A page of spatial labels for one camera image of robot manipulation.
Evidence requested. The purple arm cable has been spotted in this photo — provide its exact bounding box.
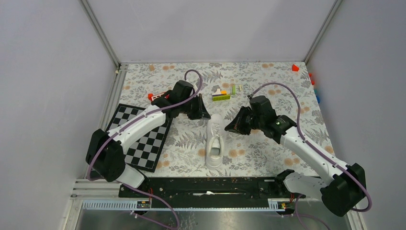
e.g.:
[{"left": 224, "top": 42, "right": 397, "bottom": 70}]
[
  {"left": 85, "top": 69, "right": 203, "bottom": 230},
  {"left": 247, "top": 82, "right": 373, "bottom": 230}
]

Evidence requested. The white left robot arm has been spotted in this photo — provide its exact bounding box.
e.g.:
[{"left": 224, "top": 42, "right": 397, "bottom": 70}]
[{"left": 85, "top": 80, "right": 210, "bottom": 197}]

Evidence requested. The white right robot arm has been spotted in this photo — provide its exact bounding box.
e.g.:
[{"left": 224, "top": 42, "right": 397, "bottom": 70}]
[{"left": 225, "top": 96, "right": 367, "bottom": 217}]

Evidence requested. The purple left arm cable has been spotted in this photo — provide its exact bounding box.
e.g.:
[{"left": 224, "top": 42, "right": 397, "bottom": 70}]
[{"left": 85, "top": 69, "right": 203, "bottom": 230}]

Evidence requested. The green toy brick stack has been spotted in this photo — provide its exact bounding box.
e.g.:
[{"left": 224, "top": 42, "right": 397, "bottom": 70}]
[{"left": 212, "top": 89, "right": 231, "bottom": 102}]

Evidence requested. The black white chessboard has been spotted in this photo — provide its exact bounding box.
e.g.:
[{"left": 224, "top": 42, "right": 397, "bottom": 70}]
[{"left": 106, "top": 103, "right": 172, "bottom": 173}]

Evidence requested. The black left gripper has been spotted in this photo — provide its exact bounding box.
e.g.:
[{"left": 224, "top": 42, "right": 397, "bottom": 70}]
[{"left": 180, "top": 93, "right": 211, "bottom": 120}]

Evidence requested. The grey slotted cable duct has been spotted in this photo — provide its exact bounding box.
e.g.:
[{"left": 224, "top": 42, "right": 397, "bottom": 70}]
[{"left": 82, "top": 196, "right": 294, "bottom": 212}]

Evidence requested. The floral patterned table mat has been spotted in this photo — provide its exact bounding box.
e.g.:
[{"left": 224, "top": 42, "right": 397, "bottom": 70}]
[{"left": 109, "top": 62, "right": 334, "bottom": 177}]

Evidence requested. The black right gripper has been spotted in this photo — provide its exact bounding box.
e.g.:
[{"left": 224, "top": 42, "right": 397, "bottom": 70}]
[{"left": 225, "top": 106, "right": 264, "bottom": 136}]

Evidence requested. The white sneaker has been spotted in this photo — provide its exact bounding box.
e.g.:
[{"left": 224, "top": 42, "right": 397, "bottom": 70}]
[{"left": 205, "top": 114, "right": 226, "bottom": 169}]

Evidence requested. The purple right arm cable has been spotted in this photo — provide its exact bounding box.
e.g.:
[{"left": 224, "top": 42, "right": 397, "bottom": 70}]
[{"left": 247, "top": 82, "right": 373, "bottom": 230}]

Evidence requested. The red white grid toy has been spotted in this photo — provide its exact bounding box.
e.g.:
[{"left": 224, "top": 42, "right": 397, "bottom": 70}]
[{"left": 147, "top": 92, "right": 168, "bottom": 102}]

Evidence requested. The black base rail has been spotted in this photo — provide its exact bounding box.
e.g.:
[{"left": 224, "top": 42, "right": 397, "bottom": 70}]
[{"left": 118, "top": 177, "right": 298, "bottom": 202}]

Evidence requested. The red triangular block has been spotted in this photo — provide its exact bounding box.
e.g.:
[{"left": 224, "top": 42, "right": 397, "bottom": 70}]
[{"left": 292, "top": 64, "right": 300, "bottom": 72}]

